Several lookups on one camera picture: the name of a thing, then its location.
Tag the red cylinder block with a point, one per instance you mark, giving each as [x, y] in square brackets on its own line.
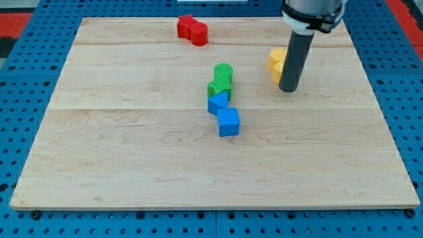
[199, 34]

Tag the wooden board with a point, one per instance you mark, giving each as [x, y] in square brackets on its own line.
[127, 126]

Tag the blue triangle block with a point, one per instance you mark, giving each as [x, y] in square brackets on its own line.
[216, 102]

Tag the blue cube block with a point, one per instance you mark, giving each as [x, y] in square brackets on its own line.
[228, 122]

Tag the green cylinder block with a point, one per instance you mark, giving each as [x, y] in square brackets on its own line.
[223, 70]

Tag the green star block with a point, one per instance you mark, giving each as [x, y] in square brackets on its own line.
[220, 84]

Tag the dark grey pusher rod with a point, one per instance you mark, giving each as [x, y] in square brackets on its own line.
[298, 49]

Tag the red star block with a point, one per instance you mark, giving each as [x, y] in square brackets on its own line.
[183, 26]

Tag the yellow block behind rod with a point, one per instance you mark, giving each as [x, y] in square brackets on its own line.
[277, 72]

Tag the yellow hexagon block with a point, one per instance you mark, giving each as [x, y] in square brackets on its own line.
[276, 55]

